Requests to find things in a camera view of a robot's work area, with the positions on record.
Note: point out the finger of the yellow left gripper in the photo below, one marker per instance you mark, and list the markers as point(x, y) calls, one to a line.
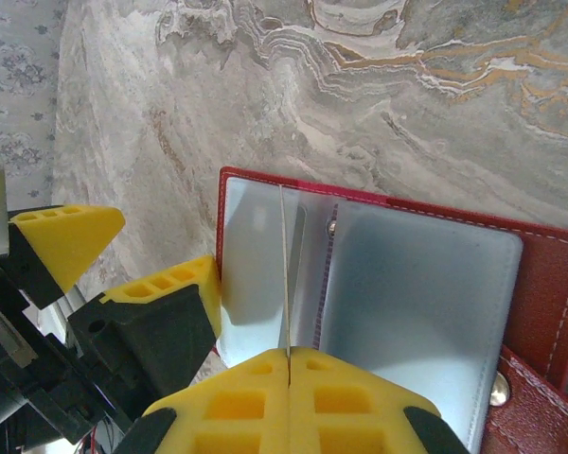
point(161, 312)
point(71, 236)

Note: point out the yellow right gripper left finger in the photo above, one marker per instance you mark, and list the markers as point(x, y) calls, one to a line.
point(194, 425)

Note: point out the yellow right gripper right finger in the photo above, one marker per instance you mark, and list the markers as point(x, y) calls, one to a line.
point(383, 425)

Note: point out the red leather card holder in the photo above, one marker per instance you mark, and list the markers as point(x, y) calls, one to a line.
point(407, 293)

